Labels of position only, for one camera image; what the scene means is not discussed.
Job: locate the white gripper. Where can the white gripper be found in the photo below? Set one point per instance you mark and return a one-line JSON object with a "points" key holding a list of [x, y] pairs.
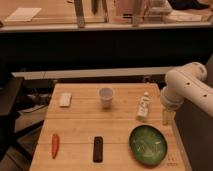
{"points": [[167, 116]]}

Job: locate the red chili pepper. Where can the red chili pepper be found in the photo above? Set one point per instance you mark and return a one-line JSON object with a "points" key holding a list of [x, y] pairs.
{"points": [[55, 145]]}

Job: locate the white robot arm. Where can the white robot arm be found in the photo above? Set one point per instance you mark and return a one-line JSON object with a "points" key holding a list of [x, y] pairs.
{"points": [[186, 82]]}

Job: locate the white ceramic cup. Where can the white ceramic cup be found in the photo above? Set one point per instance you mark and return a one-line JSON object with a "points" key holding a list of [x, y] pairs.
{"points": [[106, 97]]}

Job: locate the white plastic bottle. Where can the white plastic bottle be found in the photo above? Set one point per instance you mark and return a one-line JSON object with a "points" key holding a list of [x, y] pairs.
{"points": [[143, 109]]}

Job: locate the green plate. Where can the green plate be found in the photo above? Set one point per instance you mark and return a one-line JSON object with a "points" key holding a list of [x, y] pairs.
{"points": [[148, 145]]}

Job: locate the black rectangular remote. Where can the black rectangular remote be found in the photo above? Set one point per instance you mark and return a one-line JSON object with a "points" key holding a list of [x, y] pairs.
{"points": [[98, 149]]}

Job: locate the white rectangular sponge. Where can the white rectangular sponge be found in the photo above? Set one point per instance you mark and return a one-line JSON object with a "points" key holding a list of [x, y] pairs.
{"points": [[65, 99]]}

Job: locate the wooden table leg right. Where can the wooden table leg right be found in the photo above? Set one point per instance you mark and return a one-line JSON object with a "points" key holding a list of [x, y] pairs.
{"points": [[136, 13]]}

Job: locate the wooden table leg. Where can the wooden table leg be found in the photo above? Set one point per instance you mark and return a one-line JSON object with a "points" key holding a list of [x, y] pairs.
{"points": [[79, 13], [136, 13]]}

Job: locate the wooden table leg left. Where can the wooden table leg left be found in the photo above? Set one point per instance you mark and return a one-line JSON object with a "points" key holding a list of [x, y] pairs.
{"points": [[79, 13]]}

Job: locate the black chair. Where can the black chair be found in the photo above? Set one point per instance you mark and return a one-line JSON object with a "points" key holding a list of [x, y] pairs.
{"points": [[12, 100]]}

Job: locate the white paper sheet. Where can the white paper sheet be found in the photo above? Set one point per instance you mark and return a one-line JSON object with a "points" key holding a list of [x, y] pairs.
{"points": [[23, 15]]}

